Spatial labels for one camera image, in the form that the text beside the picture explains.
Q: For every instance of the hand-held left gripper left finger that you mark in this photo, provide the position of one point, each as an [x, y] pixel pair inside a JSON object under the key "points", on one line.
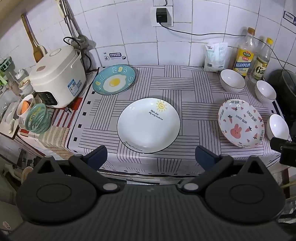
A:
{"points": [[99, 155]]}

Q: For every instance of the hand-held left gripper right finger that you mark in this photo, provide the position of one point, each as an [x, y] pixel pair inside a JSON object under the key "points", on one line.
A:
{"points": [[204, 155]]}

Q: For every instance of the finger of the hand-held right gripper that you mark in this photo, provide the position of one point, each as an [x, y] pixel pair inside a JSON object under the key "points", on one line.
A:
{"points": [[277, 144]]}

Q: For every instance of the white ribbed bowl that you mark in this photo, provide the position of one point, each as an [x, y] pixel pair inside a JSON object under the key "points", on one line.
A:
{"points": [[277, 126], [231, 79], [266, 89]]}

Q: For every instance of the pink rabbit print plate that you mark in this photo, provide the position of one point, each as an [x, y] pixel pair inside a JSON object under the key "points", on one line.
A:
{"points": [[238, 124]]}

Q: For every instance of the beige striped towel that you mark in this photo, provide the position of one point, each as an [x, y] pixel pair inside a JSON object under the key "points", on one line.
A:
{"points": [[55, 139]]}

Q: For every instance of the dark cooking pot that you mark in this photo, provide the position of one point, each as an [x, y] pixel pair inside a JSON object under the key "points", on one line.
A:
{"points": [[284, 92]]}

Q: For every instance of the red striped cloth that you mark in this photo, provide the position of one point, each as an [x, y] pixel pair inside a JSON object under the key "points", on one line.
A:
{"points": [[62, 115]]}

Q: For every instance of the white sun print plate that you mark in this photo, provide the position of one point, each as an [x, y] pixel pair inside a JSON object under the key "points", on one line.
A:
{"points": [[148, 129]]}

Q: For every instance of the striped tablecloth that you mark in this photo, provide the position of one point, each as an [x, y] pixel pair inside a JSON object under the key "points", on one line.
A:
{"points": [[196, 92]]}

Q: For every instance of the green plastic colander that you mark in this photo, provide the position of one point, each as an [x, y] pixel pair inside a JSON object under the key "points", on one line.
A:
{"points": [[37, 118]]}

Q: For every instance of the blue fried egg plate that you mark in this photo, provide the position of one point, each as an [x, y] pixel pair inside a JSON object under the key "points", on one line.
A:
{"points": [[104, 80]]}

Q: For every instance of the clear vinegar bottle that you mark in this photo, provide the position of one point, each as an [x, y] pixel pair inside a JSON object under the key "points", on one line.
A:
{"points": [[260, 67]]}

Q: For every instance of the white mug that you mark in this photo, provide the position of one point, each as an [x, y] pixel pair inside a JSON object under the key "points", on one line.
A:
{"points": [[21, 119]]}

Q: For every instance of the orange carrot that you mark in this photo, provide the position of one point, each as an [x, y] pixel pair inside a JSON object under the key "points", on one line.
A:
{"points": [[25, 107]]}

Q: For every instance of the yellow label cooking wine bottle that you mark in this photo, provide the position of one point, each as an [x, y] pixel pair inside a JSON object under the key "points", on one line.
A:
{"points": [[244, 58]]}

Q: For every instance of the white rice cooker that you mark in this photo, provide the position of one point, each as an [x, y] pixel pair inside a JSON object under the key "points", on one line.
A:
{"points": [[57, 69]]}

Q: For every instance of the white seasoning bag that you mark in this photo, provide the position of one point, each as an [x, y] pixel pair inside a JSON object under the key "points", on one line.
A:
{"points": [[215, 58]]}

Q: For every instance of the wooden spatula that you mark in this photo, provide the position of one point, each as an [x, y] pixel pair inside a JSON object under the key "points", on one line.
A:
{"points": [[37, 51]]}

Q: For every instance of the hanging metal utensil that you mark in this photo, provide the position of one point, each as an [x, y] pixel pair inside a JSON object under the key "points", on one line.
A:
{"points": [[69, 25]]}

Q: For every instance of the black charger plug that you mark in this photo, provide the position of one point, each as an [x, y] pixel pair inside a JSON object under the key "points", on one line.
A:
{"points": [[161, 15]]}

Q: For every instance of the small wall sticker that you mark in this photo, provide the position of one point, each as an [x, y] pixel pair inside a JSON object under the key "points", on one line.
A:
{"points": [[114, 56]]}

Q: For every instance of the blue bordered wall sticker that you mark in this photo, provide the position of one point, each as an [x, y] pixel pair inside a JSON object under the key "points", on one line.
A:
{"points": [[289, 18]]}

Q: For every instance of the white wall socket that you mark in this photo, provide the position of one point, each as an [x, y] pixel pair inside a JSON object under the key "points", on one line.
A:
{"points": [[153, 22]]}

